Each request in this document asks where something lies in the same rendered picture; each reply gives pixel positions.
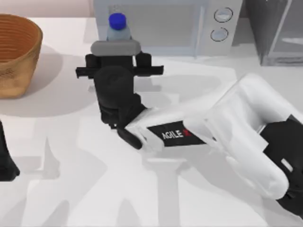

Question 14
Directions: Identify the clear bottle with blue cap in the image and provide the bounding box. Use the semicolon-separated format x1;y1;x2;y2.
106;13;133;42

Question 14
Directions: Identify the microwave glass door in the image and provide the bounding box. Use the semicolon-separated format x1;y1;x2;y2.
94;0;205;59

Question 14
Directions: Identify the pale microwave oven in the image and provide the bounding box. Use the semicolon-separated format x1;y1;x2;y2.
92;0;242;60

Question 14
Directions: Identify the brown woven basket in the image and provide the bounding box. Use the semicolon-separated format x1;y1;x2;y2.
0;14;44;99

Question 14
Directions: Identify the round microwave knob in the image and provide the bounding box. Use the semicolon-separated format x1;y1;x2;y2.
214;7;234;22
210;26;229;43

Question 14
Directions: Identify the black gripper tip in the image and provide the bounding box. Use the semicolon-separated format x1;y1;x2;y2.
0;120;21;183

